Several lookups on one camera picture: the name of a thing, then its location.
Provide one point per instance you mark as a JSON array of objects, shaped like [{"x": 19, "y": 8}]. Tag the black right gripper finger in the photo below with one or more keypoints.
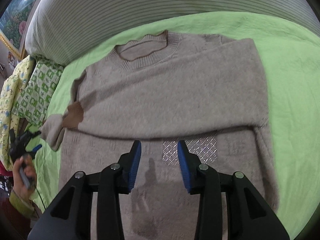
[{"x": 28, "y": 135}]

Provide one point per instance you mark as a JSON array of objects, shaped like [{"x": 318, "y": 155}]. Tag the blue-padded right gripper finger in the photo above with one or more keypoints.
[{"x": 36, "y": 148}]

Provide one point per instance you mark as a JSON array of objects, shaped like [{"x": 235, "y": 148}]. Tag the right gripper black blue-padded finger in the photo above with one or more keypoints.
[
  {"x": 248, "y": 214},
  {"x": 69, "y": 214}
]

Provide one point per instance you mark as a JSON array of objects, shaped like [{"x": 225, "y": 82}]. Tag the beige knit sweater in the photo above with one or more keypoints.
[{"x": 208, "y": 90}]

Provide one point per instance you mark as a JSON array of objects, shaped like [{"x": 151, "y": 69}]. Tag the person's left hand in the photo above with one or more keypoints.
[{"x": 24, "y": 170}]

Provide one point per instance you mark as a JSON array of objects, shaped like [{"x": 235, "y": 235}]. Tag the green white patterned pillow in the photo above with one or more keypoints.
[{"x": 33, "y": 101}]

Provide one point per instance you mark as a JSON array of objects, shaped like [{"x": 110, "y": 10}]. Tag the yellow printed baby blanket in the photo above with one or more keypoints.
[{"x": 12, "y": 87}]

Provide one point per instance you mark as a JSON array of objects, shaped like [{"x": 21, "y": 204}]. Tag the gold framed flower painting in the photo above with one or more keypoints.
[{"x": 14, "y": 25}]

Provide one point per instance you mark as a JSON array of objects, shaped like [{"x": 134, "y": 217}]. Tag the striped white green duvet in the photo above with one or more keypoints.
[{"x": 63, "y": 30}]

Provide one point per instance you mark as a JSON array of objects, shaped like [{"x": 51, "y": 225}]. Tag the green bed sheet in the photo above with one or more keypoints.
[{"x": 287, "y": 79}]

